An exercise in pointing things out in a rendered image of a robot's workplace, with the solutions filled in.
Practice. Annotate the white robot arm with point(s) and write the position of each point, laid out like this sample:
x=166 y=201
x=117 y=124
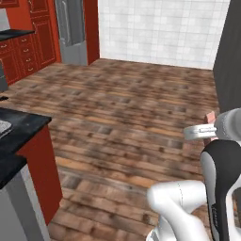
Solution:
x=179 y=200

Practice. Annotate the grey steel fridge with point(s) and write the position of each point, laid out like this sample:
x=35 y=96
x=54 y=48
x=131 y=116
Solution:
x=72 y=34

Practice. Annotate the red island cabinet panel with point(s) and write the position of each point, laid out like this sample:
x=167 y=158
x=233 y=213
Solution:
x=42 y=175

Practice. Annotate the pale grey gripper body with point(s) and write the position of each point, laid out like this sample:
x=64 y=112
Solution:
x=196 y=132

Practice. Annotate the red cupboard run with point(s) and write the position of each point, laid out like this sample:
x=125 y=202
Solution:
x=44 y=34

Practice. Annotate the grey dishwasher front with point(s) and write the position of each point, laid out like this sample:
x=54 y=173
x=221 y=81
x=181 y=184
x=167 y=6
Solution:
x=19 y=213

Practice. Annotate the red fridge side panel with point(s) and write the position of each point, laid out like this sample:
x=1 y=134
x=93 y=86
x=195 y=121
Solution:
x=91 y=31

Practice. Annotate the grey appliance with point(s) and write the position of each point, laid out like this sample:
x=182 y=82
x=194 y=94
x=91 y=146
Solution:
x=2 y=77

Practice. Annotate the grey steel sink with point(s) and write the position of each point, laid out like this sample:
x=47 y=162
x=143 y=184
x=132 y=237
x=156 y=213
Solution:
x=3 y=128

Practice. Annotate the reddish brown block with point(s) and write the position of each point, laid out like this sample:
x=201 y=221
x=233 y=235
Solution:
x=210 y=117

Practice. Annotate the dark grey tall panel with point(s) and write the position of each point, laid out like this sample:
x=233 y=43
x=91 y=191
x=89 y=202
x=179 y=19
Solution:
x=228 y=53

